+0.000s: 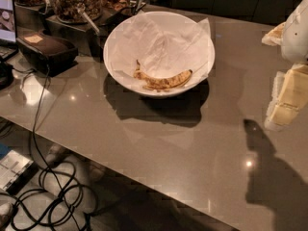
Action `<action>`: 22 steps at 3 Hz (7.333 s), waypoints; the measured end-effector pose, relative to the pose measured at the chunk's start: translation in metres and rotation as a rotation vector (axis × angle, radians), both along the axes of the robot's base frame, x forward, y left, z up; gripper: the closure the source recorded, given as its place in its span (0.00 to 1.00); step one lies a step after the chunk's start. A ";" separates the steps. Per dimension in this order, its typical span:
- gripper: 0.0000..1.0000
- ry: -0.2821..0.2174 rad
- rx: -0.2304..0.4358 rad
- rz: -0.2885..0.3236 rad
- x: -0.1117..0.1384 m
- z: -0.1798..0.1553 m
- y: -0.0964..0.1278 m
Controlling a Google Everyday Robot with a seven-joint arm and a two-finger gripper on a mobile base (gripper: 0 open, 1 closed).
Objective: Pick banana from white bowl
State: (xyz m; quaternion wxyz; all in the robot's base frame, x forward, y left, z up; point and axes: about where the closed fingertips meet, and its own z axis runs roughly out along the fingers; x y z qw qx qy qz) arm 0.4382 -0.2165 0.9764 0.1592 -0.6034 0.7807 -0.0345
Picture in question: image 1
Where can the laptop computer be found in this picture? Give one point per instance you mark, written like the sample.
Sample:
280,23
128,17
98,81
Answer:
8,33

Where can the white ceramic bowl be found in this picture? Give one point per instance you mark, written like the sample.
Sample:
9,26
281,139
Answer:
159,53

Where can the white paper napkin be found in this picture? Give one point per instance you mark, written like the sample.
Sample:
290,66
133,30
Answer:
160,47

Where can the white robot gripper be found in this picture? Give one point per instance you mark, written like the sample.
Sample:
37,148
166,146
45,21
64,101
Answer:
295,36

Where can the black box with label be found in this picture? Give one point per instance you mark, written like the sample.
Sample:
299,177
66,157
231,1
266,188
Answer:
48,55

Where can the white scoop handle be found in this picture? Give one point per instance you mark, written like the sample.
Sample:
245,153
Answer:
87,18

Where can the black tray with snacks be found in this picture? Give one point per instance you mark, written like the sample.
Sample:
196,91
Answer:
115,10

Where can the black round object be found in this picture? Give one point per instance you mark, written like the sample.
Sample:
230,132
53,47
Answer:
6,75

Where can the grey power strip box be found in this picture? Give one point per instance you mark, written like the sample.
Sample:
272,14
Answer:
13,168

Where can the spotted ripe banana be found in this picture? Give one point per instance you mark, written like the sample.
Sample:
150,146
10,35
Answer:
158,84

